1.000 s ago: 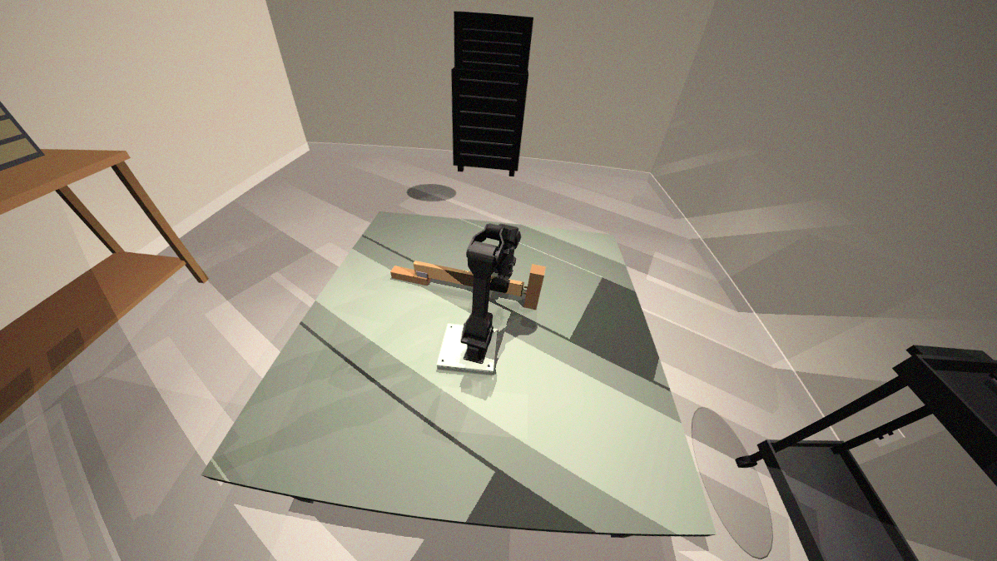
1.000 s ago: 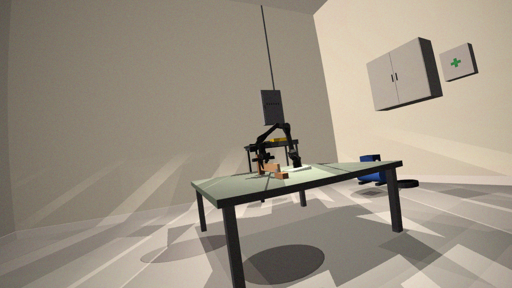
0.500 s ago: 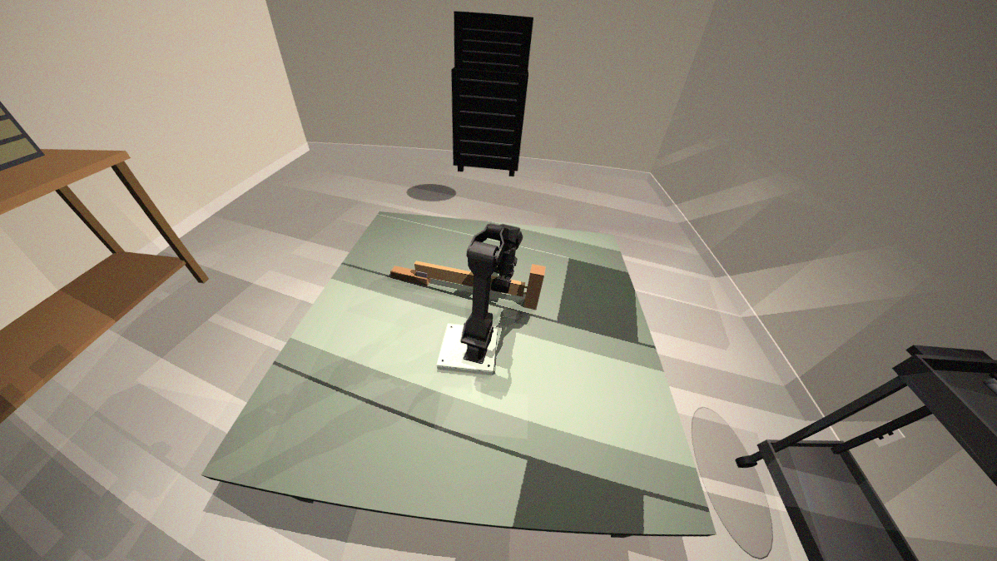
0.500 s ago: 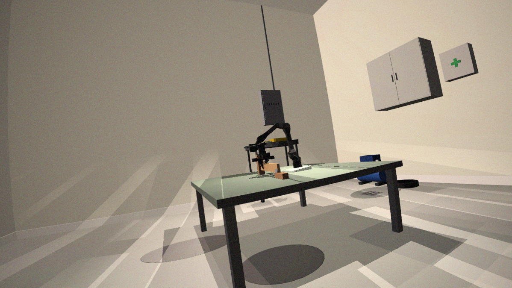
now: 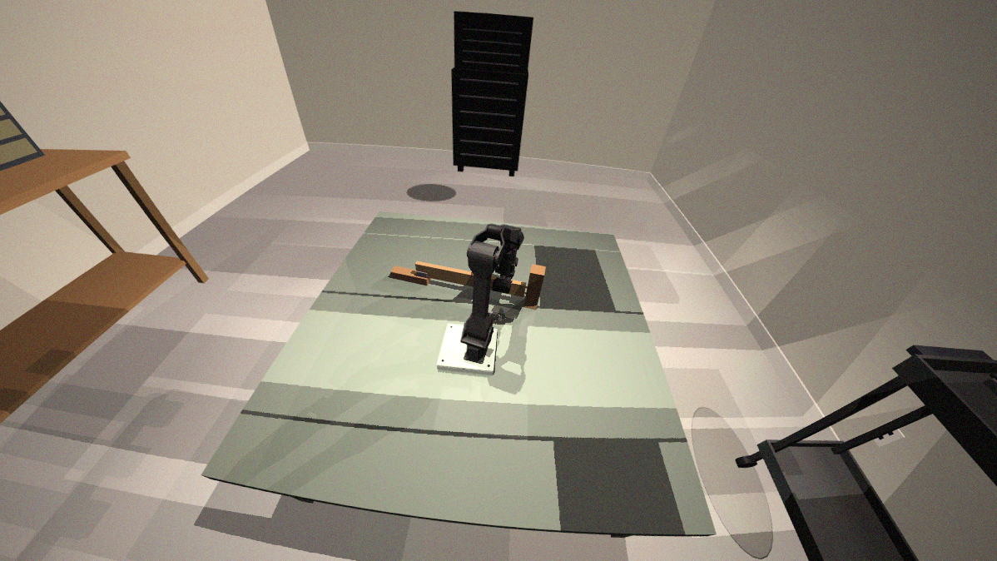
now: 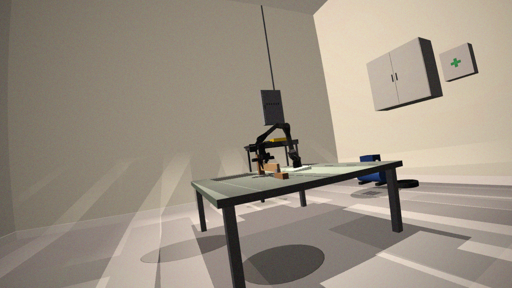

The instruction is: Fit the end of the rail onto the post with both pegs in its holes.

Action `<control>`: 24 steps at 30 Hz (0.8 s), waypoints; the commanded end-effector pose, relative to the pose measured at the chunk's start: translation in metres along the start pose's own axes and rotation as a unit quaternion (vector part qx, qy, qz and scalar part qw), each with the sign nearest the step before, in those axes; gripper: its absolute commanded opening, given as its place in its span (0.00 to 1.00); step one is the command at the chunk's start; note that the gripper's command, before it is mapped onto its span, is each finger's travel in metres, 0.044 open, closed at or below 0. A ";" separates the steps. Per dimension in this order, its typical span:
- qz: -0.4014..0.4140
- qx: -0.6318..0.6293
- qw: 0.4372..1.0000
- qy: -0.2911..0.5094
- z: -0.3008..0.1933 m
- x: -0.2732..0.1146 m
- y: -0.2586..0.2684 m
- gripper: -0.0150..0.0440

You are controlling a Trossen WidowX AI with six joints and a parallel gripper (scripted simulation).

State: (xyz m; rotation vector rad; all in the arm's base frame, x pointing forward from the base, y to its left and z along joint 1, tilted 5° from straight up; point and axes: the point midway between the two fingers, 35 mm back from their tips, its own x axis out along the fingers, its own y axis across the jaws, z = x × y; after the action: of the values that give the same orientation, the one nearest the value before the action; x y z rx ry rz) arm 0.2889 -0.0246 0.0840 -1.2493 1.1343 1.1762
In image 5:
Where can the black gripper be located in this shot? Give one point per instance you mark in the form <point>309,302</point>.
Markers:
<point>506,271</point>

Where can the brown wooden rail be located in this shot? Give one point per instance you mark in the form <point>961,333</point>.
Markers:
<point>461,277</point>

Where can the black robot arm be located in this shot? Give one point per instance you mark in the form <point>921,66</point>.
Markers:
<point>483,260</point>

